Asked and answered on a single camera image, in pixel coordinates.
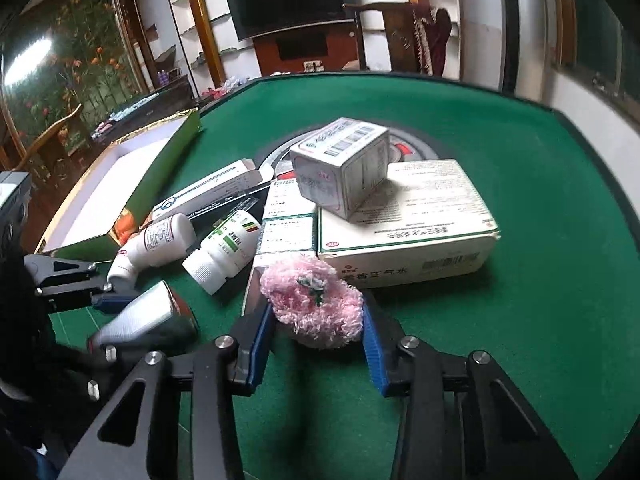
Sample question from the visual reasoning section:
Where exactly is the long white toothpaste box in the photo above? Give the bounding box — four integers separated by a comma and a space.
148, 158, 264, 223

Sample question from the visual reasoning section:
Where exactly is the wooden armchair with red cloth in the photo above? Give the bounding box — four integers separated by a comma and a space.
343, 2, 452, 77

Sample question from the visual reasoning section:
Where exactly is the dark side mahjong table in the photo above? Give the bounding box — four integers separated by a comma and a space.
91, 76, 194, 145

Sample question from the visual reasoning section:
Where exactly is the white bottle green label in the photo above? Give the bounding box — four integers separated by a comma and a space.
182, 210, 260, 295

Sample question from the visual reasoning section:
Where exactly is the pink fluffy hair scrunchie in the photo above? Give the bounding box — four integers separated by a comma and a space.
260, 255, 363, 350

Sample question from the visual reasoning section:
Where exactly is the tall white medicine box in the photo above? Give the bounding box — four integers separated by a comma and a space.
241, 174, 318, 314

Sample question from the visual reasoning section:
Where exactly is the large white medicine box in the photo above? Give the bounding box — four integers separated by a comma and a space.
317, 159, 500, 289

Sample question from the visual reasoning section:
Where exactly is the floral wall painting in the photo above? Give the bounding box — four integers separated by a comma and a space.
3, 0, 143, 148

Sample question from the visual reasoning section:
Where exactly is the white bottle red label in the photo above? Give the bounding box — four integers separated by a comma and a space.
106, 214, 196, 290

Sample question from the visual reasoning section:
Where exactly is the silver white tube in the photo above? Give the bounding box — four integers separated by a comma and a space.
87, 281, 198, 351

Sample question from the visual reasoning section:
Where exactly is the silver standing air conditioner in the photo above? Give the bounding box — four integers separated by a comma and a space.
502, 0, 548, 102

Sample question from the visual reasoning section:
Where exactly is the small grey-white medicine box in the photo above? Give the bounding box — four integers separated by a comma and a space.
290, 117, 390, 219

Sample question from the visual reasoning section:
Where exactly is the open green gift box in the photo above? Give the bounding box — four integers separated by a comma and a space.
35, 108, 201, 261

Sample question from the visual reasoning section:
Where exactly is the window with green frame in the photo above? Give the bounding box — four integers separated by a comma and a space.
570, 0, 639, 122

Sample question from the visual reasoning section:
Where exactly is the black flat packet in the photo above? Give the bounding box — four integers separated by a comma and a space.
188, 181, 271, 232

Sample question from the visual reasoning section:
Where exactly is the brown wooden chair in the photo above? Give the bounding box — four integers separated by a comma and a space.
13, 104, 98, 182

